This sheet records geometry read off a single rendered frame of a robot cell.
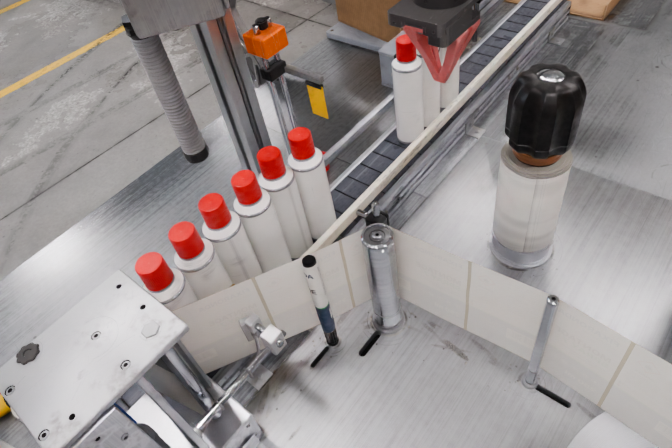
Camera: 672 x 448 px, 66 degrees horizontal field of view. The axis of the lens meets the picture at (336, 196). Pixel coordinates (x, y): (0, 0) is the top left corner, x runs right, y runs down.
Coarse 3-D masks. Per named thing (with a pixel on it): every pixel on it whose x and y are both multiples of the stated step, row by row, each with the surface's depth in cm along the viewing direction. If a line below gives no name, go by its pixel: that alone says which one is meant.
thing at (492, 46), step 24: (528, 0) 127; (504, 24) 121; (480, 48) 116; (384, 144) 98; (408, 144) 97; (360, 168) 94; (384, 168) 93; (408, 168) 94; (336, 192) 91; (360, 192) 90; (384, 192) 89; (336, 216) 87; (336, 240) 83
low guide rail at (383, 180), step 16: (560, 0) 121; (544, 16) 117; (528, 32) 113; (512, 48) 109; (496, 64) 105; (480, 80) 102; (464, 96) 99; (448, 112) 96; (432, 128) 94; (416, 144) 91; (400, 160) 89; (384, 176) 87; (368, 192) 85; (352, 208) 83; (336, 224) 81; (320, 240) 79
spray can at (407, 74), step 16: (400, 48) 84; (400, 64) 86; (416, 64) 85; (400, 80) 87; (416, 80) 87; (400, 96) 89; (416, 96) 89; (400, 112) 92; (416, 112) 91; (400, 128) 95; (416, 128) 94
